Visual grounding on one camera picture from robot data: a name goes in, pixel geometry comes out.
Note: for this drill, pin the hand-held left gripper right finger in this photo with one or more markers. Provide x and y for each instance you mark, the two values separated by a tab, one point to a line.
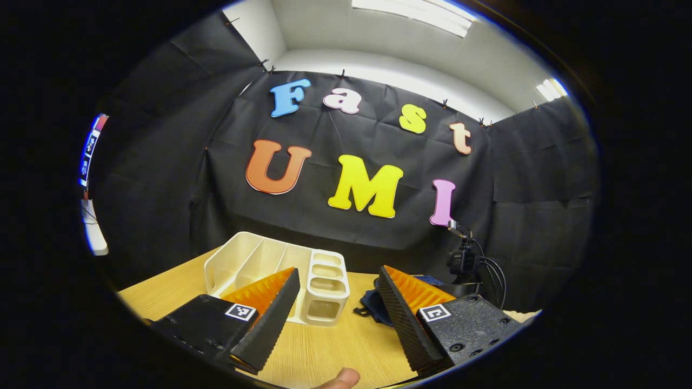
405	329

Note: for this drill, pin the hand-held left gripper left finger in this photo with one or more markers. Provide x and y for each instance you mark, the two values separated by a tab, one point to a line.
270	324

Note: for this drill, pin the blue schoolbag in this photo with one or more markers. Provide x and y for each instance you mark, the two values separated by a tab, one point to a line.
373	305

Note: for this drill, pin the white plastic bookshelf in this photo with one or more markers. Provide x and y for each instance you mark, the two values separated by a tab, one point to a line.
324	286

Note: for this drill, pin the black backdrop cloth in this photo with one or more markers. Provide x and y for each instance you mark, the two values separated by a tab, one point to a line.
335	135

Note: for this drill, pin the small ceiling light panel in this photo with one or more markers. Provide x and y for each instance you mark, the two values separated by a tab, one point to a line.
551	89

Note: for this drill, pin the white side table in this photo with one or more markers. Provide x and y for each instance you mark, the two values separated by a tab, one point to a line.
94	232

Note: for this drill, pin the computer monitor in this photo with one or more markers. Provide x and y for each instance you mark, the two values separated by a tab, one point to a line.
91	151

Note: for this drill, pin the long ceiling light panel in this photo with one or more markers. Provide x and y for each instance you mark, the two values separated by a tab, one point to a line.
416	13

